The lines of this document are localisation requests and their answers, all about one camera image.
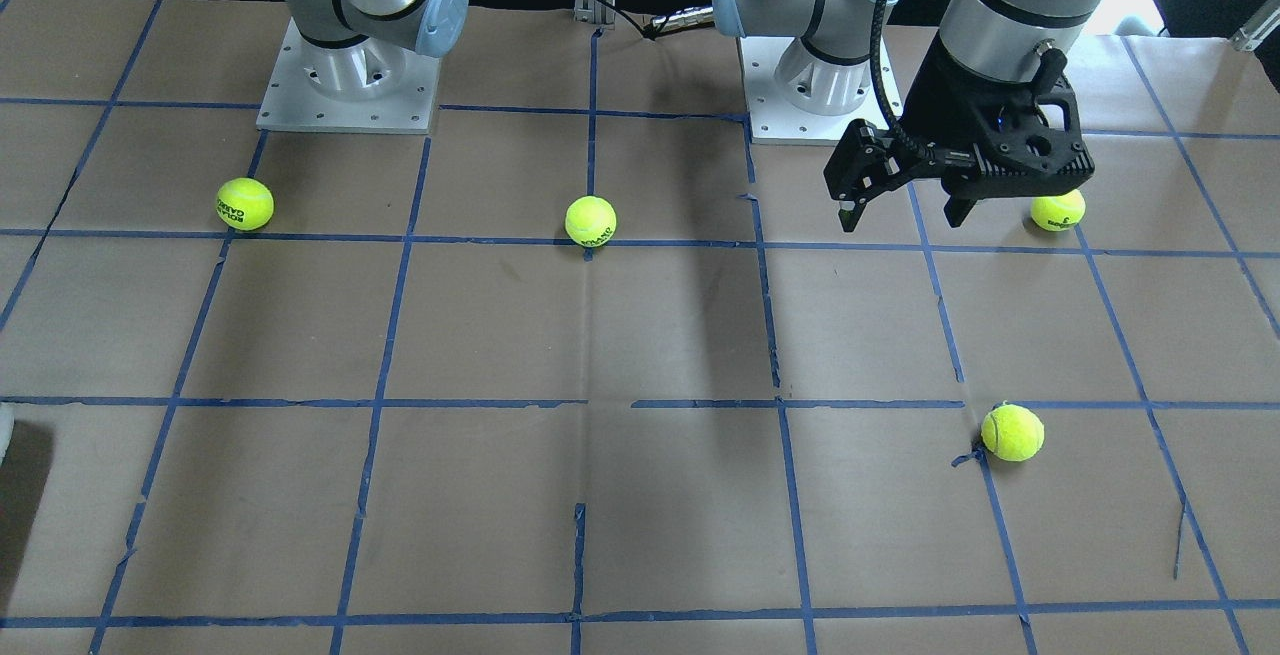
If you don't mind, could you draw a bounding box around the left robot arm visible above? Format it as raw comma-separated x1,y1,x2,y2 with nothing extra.
712,0,1102,232

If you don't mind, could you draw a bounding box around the tennis ball on loose tape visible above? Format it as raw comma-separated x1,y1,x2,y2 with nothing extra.
979,403,1044,462

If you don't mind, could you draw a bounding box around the brown paper table cover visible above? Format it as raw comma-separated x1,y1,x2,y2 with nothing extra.
1,0,1279,654

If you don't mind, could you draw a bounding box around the tennis ball near centre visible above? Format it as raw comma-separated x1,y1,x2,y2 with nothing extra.
564,194,618,248

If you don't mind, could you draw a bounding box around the tennis ball far corner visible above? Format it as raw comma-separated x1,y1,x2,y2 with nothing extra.
1030,189,1087,232

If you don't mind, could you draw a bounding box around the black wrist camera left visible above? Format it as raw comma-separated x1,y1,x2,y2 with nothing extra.
823,118,918,234

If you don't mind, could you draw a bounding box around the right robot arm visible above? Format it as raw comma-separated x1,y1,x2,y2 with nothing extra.
284,0,470,100

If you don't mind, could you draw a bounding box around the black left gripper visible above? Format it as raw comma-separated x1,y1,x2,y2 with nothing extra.
900,36,1096,228

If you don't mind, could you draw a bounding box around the tennis ball by base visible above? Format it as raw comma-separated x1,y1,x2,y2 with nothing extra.
215,177,275,232

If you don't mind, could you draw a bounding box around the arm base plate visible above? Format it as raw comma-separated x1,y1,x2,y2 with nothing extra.
739,37,902,146
256,20,442,136

